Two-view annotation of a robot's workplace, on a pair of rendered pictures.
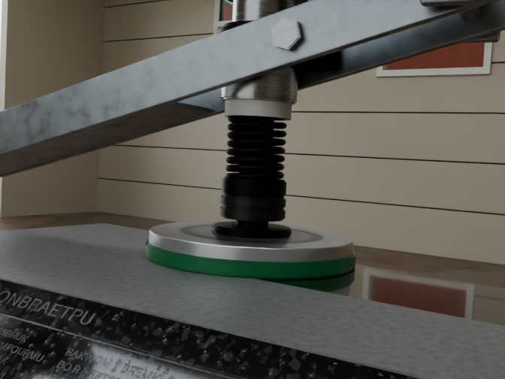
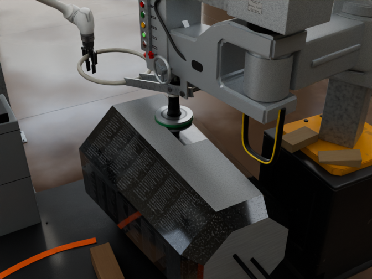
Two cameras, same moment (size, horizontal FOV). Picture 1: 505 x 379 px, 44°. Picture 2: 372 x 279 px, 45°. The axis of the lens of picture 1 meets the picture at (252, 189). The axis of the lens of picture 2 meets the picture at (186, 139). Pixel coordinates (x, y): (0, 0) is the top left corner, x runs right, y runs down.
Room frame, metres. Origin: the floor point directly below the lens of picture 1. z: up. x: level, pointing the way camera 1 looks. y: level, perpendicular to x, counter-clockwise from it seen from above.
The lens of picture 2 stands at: (-1.29, -1.08, 2.10)
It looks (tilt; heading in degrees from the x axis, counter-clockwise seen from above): 33 degrees down; 27
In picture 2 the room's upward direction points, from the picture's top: straight up
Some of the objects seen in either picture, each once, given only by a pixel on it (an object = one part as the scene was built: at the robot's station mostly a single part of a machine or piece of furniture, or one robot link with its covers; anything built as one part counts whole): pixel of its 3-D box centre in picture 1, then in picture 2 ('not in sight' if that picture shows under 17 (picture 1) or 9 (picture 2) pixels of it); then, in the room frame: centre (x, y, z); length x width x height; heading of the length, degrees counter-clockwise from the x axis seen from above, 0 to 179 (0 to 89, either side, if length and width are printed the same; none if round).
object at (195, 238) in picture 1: (251, 238); (174, 114); (0.65, 0.00, 0.84); 0.21 x 0.21 x 0.01
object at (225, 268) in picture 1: (250, 242); (174, 115); (0.65, 0.00, 0.84); 0.22 x 0.22 x 0.04
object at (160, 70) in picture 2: not in sight; (168, 68); (0.49, -0.06, 1.20); 0.15 x 0.10 x 0.15; 65
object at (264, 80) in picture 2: not in sight; (267, 71); (0.37, -0.60, 1.34); 0.19 x 0.19 x 0.20
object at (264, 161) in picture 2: not in sight; (261, 131); (0.37, -0.60, 1.05); 0.23 x 0.03 x 0.32; 65
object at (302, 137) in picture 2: not in sight; (298, 139); (0.78, -0.69, 0.81); 0.20 x 0.10 x 0.05; 152
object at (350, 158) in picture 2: not in sight; (339, 155); (0.72, -0.91, 0.80); 0.20 x 0.10 x 0.05; 105
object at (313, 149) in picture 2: not in sight; (339, 138); (0.96, -0.87, 0.76); 0.49 x 0.49 x 0.05; 54
